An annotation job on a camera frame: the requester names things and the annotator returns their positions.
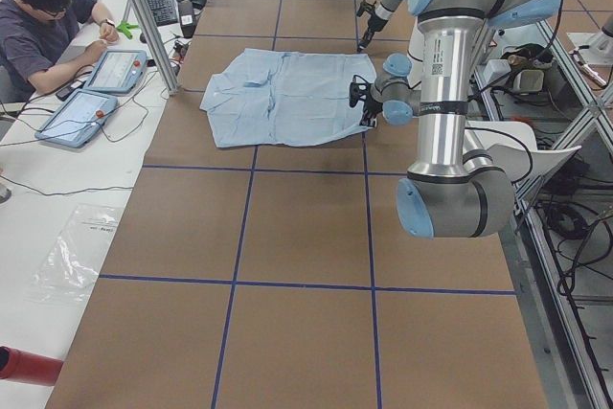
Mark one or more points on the person in dark shirt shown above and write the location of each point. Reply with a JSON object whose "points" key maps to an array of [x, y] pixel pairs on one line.
{"points": [[35, 34]]}

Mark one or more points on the blue teach pendant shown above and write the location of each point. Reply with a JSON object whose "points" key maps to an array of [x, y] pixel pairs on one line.
{"points": [[78, 120], [117, 71]]}

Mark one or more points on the light blue striped shirt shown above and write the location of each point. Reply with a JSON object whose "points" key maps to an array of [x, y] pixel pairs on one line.
{"points": [[285, 98]]}

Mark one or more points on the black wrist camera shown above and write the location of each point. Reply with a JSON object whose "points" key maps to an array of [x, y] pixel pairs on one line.
{"points": [[365, 7], [359, 90]]}

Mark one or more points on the clear plastic bag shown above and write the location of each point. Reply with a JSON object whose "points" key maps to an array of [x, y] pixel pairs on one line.
{"points": [[70, 270]]}

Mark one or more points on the upper blue teach pendant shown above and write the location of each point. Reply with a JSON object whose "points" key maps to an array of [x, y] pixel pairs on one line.
{"points": [[117, 71]]}

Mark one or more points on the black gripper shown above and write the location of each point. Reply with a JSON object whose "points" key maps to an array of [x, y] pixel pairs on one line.
{"points": [[374, 23], [370, 107]]}

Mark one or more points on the lower blue teach pendant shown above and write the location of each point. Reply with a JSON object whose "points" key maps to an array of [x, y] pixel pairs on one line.
{"points": [[78, 120]]}

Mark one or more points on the red cylinder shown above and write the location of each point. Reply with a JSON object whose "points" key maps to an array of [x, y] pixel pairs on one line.
{"points": [[27, 367]]}

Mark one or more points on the green plastic object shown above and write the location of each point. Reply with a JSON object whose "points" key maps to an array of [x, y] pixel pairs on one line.
{"points": [[126, 29]]}

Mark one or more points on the aluminium frame post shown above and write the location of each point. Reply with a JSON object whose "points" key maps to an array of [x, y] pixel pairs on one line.
{"points": [[155, 43]]}

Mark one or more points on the black keyboard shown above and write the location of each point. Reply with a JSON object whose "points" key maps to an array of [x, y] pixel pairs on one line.
{"points": [[164, 11]]}

